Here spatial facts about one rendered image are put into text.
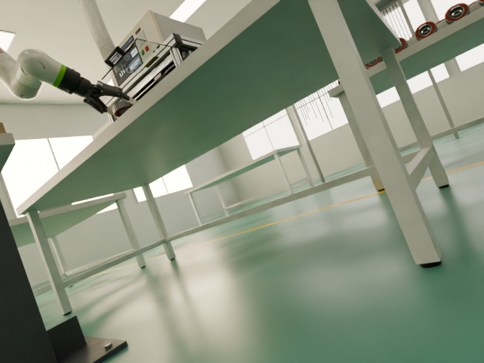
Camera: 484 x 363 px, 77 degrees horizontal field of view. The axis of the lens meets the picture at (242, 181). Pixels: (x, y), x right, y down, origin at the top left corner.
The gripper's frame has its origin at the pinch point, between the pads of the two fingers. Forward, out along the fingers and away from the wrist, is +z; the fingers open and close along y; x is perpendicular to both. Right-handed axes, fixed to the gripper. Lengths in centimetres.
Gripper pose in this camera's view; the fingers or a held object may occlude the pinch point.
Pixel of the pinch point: (124, 108)
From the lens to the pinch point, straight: 146.9
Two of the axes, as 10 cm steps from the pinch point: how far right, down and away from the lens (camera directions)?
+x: 0.4, 9.0, -4.3
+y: -7.3, 3.2, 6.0
